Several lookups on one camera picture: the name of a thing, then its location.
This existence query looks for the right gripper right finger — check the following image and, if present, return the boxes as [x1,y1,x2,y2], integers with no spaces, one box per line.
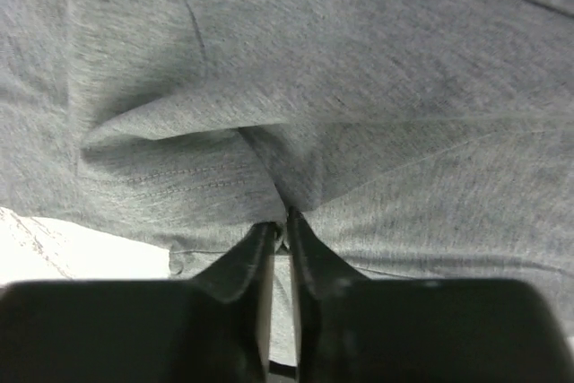
[286,209,573,382]

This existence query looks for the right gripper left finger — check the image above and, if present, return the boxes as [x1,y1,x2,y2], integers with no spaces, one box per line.
[1,223,276,382]

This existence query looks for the grey t shirt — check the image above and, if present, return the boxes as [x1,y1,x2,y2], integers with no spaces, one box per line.
[1,0,573,335]

